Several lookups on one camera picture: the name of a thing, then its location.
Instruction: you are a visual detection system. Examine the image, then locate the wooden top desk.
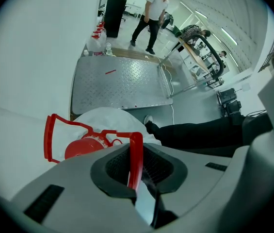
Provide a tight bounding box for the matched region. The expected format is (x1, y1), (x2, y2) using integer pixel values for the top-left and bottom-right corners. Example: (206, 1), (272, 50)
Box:
(177, 36), (211, 74)

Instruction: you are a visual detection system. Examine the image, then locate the person's black clothing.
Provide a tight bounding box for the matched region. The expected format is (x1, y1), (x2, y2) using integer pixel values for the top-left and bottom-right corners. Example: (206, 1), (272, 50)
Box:
(145, 113), (274, 158)

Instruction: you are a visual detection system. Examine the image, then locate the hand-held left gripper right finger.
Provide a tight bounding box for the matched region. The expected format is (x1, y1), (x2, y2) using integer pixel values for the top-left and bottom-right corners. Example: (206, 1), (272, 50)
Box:
(141, 130), (274, 233)

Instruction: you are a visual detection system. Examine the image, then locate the clear water jug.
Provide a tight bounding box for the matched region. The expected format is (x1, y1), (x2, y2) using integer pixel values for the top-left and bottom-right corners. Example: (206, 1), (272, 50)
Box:
(43, 107), (163, 192)

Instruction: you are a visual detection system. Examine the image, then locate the metal platform cart black handle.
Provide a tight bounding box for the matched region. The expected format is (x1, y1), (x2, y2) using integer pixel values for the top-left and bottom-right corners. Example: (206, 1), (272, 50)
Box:
(70, 33), (226, 116)

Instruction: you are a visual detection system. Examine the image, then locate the black equipment case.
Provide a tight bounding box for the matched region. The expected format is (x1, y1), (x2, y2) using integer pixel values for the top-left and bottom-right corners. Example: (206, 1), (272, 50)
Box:
(216, 88), (243, 117)

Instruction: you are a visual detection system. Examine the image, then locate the brown wooden slat board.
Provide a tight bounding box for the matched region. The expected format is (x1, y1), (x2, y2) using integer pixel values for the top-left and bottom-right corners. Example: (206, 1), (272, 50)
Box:
(111, 47), (176, 65)

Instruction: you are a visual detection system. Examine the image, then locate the tall black cabinet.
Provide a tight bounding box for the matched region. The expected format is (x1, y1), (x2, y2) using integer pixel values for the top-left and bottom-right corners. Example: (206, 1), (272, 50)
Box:
(104, 0), (127, 38)

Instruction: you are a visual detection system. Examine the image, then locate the clear jug with red label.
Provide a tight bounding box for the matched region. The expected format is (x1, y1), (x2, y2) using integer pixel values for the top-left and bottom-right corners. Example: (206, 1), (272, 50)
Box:
(85, 34), (104, 57)

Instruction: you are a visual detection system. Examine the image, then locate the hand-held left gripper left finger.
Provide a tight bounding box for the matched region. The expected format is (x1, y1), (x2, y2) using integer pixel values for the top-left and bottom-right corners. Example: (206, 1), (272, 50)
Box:
(0, 144), (152, 233)

